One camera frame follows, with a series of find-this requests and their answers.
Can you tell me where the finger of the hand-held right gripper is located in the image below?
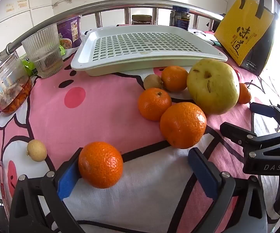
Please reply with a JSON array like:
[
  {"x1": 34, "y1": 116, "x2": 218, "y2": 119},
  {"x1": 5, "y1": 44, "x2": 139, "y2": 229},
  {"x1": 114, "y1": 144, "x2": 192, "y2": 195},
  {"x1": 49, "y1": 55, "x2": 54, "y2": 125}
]
[
  {"x1": 220, "y1": 122, "x2": 280, "y2": 148},
  {"x1": 250, "y1": 102, "x2": 280, "y2": 130}
]

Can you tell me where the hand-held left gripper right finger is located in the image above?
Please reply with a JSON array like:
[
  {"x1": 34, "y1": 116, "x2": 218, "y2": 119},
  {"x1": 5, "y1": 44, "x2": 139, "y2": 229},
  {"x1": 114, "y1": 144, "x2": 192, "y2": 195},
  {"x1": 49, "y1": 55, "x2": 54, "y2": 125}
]
[{"x1": 188, "y1": 147, "x2": 268, "y2": 233}]

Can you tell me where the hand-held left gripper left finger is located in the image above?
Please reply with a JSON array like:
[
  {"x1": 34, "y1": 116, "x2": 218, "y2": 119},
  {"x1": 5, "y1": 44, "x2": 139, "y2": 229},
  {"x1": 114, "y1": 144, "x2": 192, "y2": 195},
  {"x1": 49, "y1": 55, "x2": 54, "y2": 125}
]
[{"x1": 9, "y1": 148, "x2": 86, "y2": 233}]

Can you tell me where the small stemmed tangerine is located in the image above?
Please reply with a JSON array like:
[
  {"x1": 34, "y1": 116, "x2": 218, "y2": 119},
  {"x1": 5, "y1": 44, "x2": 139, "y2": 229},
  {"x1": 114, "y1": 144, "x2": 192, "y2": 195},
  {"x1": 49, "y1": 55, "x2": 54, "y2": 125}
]
[{"x1": 237, "y1": 80, "x2": 252, "y2": 104}]

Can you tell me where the orange tangerine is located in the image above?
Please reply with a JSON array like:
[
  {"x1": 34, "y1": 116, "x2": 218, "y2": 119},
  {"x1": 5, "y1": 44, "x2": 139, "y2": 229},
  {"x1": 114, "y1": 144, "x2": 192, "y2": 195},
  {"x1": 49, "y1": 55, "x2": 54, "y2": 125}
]
[
  {"x1": 161, "y1": 65, "x2": 189, "y2": 93},
  {"x1": 78, "y1": 141, "x2": 124, "y2": 189},
  {"x1": 160, "y1": 102, "x2": 207, "y2": 149},
  {"x1": 138, "y1": 88, "x2": 172, "y2": 121}
]

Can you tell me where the small beige round fruit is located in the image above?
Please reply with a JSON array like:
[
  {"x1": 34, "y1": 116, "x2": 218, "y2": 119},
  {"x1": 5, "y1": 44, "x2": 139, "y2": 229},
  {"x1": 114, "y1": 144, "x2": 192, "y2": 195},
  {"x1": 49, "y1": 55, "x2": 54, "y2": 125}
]
[{"x1": 27, "y1": 140, "x2": 47, "y2": 162}]

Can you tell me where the large yellow-green pear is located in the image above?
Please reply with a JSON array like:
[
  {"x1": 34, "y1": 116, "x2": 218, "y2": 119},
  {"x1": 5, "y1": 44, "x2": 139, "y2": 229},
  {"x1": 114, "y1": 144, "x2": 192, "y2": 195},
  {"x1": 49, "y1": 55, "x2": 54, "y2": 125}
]
[{"x1": 186, "y1": 58, "x2": 240, "y2": 115}]

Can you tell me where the white perforated plastic tray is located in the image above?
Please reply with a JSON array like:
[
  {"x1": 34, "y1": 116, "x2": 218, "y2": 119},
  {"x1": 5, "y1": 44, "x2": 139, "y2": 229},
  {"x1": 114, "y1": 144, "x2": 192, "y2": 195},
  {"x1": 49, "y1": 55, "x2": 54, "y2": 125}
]
[{"x1": 71, "y1": 25, "x2": 228, "y2": 77}]

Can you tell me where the pink cartoon printed blanket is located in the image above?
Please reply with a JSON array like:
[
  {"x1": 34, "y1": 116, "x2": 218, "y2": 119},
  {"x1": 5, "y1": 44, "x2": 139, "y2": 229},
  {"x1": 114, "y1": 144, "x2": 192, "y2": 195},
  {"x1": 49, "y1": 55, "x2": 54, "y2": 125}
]
[{"x1": 0, "y1": 24, "x2": 280, "y2": 233}]

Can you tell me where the yellow and black tote bag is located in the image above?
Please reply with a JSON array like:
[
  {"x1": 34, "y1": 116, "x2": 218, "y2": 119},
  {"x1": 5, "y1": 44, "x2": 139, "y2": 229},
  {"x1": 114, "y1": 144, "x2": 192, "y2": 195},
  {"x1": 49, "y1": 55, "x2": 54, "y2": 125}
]
[{"x1": 214, "y1": 0, "x2": 278, "y2": 76}]

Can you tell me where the brown kiwi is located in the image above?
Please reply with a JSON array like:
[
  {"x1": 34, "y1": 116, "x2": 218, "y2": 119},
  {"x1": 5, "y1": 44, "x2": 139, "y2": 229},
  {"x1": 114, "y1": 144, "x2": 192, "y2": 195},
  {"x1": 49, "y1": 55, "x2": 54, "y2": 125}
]
[{"x1": 143, "y1": 74, "x2": 164, "y2": 90}]

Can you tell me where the glass jar of pickles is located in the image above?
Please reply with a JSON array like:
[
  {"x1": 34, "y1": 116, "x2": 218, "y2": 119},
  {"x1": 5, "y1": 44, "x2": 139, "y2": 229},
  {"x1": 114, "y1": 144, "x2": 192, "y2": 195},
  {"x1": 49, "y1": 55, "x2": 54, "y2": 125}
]
[{"x1": 0, "y1": 53, "x2": 33, "y2": 114}]

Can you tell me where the green snack packet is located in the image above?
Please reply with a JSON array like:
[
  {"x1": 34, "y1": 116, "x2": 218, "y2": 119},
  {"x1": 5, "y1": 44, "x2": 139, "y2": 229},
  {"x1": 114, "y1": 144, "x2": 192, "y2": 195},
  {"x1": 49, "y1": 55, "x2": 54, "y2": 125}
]
[{"x1": 21, "y1": 45, "x2": 66, "y2": 77}]

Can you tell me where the blue-lidded dark jar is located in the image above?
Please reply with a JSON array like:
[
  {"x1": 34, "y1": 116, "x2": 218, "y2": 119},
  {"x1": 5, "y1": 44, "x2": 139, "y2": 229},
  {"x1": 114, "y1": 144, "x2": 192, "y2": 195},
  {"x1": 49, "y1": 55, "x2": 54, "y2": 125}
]
[{"x1": 170, "y1": 5, "x2": 191, "y2": 31}]

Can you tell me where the ribbed clear glass cup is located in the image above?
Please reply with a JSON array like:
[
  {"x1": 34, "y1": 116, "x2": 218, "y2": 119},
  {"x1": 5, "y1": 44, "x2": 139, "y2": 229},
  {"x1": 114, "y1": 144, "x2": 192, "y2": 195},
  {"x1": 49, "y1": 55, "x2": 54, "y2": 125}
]
[{"x1": 22, "y1": 24, "x2": 64, "y2": 78}]

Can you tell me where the brown-lidded dark jar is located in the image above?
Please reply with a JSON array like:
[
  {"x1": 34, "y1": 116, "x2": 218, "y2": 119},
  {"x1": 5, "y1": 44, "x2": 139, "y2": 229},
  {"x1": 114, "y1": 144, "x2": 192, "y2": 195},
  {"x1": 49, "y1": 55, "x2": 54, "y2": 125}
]
[{"x1": 131, "y1": 15, "x2": 153, "y2": 26}]

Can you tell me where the purple instant noodle cup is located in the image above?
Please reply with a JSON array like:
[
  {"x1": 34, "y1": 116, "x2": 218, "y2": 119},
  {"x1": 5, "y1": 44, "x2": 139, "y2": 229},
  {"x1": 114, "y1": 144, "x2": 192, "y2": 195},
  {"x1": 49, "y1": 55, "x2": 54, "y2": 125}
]
[{"x1": 57, "y1": 15, "x2": 82, "y2": 49}]

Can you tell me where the metal bed rail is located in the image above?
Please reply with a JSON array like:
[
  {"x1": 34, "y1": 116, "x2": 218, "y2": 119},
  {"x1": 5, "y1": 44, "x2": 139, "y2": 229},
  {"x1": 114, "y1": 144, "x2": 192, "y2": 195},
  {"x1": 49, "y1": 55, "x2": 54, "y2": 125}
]
[{"x1": 0, "y1": 0, "x2": 225, "y2": 61}]

